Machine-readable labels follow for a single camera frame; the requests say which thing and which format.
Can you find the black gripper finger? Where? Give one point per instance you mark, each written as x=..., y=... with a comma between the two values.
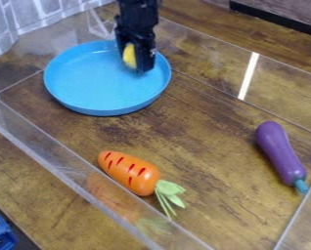
x=123, y=40
x=146, y=51

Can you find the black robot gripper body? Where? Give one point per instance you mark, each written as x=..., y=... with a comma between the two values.
x=138, y=19

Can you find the yellow toy lemon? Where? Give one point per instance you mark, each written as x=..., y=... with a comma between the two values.
x=130, y=56

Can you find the round blue tray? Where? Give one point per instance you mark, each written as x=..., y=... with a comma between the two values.
x=91, y=82

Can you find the white curtain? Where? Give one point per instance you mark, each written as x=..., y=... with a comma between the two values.
x=24, y=16

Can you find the black baseboard strip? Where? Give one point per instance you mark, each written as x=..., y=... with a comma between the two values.
x=268, y=16

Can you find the purple toy eggplant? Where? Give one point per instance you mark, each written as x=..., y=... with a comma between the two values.
x=274, y=142

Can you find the orange toy carrot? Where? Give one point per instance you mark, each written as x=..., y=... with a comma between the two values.
x=142, y=178

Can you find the blue box corner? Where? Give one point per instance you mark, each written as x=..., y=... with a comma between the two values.
x=9, y=239

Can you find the clear acrylic enclosure wall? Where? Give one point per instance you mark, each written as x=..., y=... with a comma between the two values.
x=242, y=72

